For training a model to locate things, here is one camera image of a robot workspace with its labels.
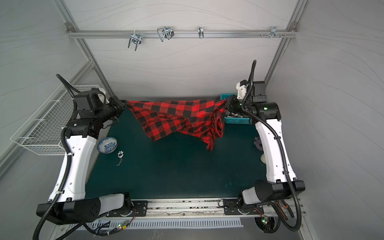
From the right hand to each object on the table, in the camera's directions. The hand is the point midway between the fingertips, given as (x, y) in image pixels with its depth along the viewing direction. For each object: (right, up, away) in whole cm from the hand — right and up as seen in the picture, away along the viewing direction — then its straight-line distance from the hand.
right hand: (227, 99), depth 69 cm
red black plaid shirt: (-10, -10, +6) cm, 15 cm away
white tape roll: (+26, -34, +19) cm, 47 cm away
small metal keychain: (-62, -32, +22) cm, 73 cm away
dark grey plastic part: (+26, -26, +27) cm, 46 cm away
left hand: (-46, +1, 0) cm, 46 cm away
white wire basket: (-79, -16, -8) cm, 81 cm away
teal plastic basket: (+13, -11, +35) cm, 39 cm away
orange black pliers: (+30, -53, +3) cm, 61 cm away
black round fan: (+20, -61, +3) cm, 64 cm away
